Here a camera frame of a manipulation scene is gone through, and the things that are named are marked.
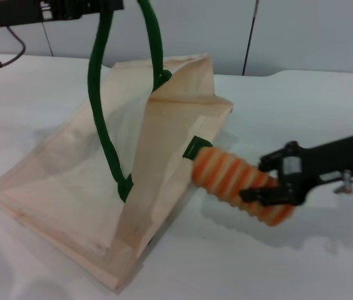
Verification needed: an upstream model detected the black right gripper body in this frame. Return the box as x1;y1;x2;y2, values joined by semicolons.
284;134;353;207

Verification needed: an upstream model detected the cream handbag with green handles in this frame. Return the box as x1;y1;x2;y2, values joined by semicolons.
0;0;234;294

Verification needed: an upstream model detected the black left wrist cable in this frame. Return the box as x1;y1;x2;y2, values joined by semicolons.
0;26;27;73

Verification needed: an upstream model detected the orange striped bread loaf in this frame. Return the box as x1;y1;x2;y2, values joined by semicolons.
191;147;295;228

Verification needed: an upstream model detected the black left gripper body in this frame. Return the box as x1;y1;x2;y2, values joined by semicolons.
0;0;85;29

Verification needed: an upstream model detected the silver right wrist cable connector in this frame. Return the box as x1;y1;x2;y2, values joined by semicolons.
334;169;353;194

